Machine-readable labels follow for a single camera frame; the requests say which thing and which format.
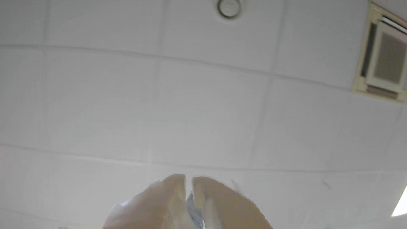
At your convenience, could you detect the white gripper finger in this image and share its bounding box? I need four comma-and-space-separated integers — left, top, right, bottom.
102, 174, 196, 229
192, 177, 273, 229

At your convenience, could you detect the white marker pen blue end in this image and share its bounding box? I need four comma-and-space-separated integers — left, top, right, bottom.
186, 191, 205, 229

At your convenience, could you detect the round ceiling fixture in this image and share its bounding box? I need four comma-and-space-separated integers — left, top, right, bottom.
217, 0, 244, 19

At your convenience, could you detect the ceiling air conditioner vent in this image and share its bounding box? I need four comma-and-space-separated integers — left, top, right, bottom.
352, 3, 407, 104

